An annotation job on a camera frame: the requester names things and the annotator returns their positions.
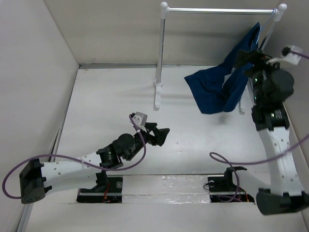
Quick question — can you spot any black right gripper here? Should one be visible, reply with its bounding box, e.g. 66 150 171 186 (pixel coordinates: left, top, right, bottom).
234 48 289 104

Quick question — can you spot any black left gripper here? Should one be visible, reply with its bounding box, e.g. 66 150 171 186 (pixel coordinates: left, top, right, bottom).
125 122 168 161

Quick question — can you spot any blue t shirt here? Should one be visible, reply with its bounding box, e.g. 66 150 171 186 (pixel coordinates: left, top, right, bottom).
184 23 261 115

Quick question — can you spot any light blue wire hanger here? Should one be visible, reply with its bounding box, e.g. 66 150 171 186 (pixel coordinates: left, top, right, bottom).
251 8 278 49

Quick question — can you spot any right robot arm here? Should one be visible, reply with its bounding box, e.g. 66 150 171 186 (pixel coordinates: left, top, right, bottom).
223 46 309 216

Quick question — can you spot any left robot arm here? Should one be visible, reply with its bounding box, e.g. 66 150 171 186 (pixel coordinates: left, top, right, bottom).
19 123 170 204

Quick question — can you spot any white clothes rack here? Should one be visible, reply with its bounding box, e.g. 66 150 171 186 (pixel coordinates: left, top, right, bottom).
154 0 288 111

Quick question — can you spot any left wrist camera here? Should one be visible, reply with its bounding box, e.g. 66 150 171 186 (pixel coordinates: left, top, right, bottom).
129 112 148 132

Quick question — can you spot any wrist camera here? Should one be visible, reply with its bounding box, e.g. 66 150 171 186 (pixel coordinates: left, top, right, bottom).
129 112 148 132
266 44 304 66

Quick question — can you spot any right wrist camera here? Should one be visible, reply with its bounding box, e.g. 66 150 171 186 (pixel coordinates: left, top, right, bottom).
266 44 304 66

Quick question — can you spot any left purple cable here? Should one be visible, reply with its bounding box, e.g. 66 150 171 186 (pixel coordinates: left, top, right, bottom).
1 114 147 199

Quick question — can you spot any purple cable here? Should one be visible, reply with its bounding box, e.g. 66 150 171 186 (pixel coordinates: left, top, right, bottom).
1 114 147 199
209 50 309 203

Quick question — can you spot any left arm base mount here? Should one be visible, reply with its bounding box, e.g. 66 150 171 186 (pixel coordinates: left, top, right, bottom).
76 173 123 204

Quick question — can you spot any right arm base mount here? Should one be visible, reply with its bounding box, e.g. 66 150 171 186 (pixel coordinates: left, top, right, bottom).
203 166 255 203

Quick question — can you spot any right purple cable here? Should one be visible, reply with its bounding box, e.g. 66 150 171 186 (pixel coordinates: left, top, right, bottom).
209 50 309 203

